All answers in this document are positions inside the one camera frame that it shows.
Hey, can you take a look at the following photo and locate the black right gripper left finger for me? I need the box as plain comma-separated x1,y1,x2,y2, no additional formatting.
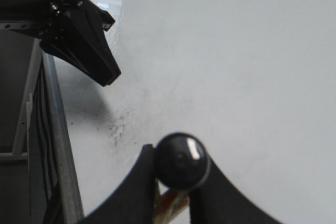
83,144,155,223

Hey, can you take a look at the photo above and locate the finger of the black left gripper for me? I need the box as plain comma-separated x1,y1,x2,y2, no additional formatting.
97,8,116,31
40,0,121,87

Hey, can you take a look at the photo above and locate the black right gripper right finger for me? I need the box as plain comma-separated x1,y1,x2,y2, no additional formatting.
189,157,280,223

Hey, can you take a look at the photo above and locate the white black whiteboard marker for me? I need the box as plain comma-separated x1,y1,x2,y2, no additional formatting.
153,132,211,223

